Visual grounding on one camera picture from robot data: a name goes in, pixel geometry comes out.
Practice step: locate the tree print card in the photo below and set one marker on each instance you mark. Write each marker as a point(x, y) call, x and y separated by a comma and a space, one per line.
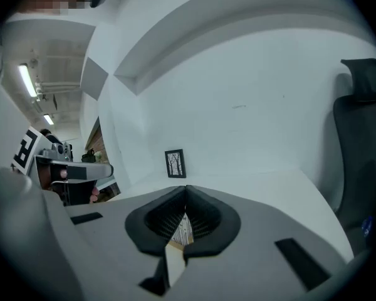
point(175, 164)

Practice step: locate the person's left hand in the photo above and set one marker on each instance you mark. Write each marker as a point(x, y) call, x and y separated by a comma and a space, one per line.
point(94, 195)

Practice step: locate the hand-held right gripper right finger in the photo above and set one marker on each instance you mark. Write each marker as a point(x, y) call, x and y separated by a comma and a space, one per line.
point(257, 230)

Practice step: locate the black frame card holder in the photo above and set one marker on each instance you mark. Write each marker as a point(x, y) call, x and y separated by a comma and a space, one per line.
point(166, 165)

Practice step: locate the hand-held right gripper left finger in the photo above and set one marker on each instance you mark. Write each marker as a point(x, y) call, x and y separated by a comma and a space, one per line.
point(112, 246)

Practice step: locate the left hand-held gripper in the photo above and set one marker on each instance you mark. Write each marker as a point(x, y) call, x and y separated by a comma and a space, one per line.
point(31, 149)

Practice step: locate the long ceiling light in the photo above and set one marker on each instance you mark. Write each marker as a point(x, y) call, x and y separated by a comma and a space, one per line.
point(27, 80)
point(48, 119)

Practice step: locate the black office chair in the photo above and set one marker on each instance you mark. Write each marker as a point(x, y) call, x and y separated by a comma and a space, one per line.
point(363, 155)

